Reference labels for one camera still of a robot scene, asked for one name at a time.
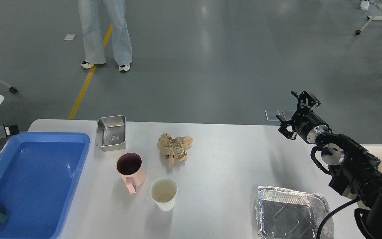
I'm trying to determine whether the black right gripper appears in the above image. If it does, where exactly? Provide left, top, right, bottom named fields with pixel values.
left=276, top=91, right=330, bottom=144

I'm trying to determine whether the pink mug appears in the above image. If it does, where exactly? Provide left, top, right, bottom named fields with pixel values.
left=116, top=152, right=146, bottom=194

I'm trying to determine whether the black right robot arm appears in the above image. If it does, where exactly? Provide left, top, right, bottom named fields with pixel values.
left=277, top=91, right=382, bottom=239

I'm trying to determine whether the aluminium foil tray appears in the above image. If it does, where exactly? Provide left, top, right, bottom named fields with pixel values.
left=256, top=186, right=330, bottom=239

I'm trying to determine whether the crumpled brown paper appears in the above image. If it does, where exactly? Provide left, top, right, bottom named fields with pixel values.
left=157, top=133, right=194, bottom=168

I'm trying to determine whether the white paper cup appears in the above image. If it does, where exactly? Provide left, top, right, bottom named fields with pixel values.
left=150, top=177, right=178, bottom=211

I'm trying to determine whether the square stainless steel container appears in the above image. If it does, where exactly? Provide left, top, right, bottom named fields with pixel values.
left=95, top=115, right=126, bottom=152

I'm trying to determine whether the person in blue jeans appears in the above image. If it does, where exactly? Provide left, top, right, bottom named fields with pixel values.
left=78, top=0, right=133, bottom=72

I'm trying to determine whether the blue plastic tray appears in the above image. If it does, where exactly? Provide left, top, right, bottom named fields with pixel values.
left=0, top=132, right=90, bottom=239

